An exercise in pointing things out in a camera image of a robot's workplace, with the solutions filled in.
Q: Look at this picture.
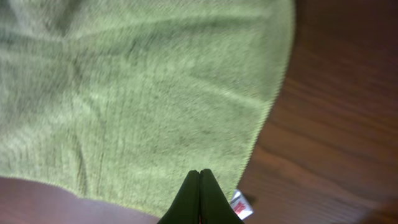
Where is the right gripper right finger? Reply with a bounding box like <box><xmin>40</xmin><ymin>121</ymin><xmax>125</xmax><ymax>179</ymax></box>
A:
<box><xmin>200</xmin><ymin>169</ymin><xmax>244</xmax><ymax>224</ymax></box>

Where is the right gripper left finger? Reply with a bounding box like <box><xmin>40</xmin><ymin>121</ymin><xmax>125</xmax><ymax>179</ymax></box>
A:
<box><xmin>158</xmin><ymin>170</ymin><xmax>200</xmax><ymax>224</ymax></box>

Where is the light green cloth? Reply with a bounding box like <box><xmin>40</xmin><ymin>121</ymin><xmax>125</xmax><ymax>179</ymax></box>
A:
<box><xmin>1</xmin><ymin>0</ymin><xmax>295</xmax><ymax>217</ymax></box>

